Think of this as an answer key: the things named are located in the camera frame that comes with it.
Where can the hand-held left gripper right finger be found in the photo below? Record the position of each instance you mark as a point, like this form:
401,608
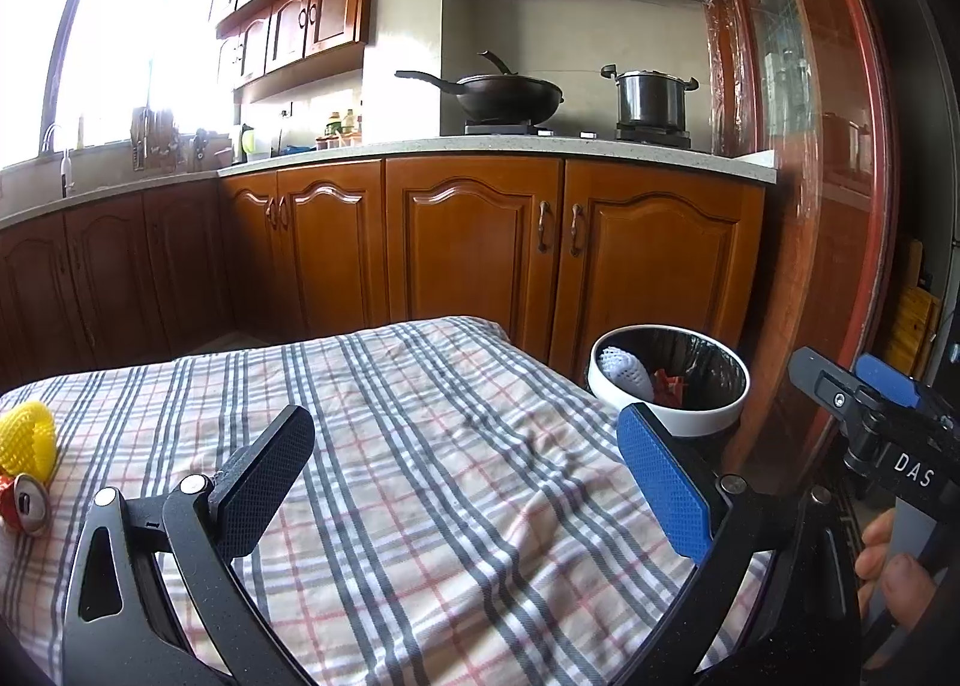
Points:
667,483

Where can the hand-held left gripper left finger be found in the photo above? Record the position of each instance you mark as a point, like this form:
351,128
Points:
262,483

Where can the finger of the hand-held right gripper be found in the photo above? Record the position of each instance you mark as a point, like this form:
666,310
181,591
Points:
825,379
889,375

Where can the black bin with white rim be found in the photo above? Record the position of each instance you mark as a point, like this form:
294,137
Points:
712,421

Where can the red snack wrapper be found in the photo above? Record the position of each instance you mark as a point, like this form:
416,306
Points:
667,386

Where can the white foam fruit net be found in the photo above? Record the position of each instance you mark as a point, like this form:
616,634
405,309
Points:
622,367

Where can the person's right hand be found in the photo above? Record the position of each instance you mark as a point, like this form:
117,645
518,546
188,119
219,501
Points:
904,585

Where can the yellow wooden board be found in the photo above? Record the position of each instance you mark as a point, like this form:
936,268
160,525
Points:
916,315

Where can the plaid tablecloth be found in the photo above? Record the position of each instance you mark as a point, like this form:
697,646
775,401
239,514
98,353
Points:
450,468

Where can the crushed red soda can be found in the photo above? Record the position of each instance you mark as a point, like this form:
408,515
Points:
26,506

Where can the yellow foam fruit net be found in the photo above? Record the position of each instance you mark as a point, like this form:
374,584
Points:
26,439

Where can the wooden base cabinets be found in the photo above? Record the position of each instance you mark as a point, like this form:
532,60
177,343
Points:
465,244

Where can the steel cooking pot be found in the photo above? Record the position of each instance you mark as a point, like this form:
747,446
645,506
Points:
649,101

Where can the green plastic jug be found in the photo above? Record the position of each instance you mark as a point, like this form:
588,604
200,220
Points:
247,142

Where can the utensil rack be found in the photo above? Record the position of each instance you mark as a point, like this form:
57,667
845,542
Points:
154,139

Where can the condiment bottles cluster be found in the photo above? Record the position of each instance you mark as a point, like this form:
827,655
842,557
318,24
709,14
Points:
341,127

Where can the sink faucet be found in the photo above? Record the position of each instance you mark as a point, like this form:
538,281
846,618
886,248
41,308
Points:
66,169

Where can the black gas stove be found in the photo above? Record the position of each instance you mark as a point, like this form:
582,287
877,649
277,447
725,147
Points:
502,129

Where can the black wok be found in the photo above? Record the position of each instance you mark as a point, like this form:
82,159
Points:
510,101

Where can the kitchen window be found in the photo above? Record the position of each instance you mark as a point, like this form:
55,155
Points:
112,56

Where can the red-brown glass door frame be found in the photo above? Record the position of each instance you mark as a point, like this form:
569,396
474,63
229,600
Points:
795,281

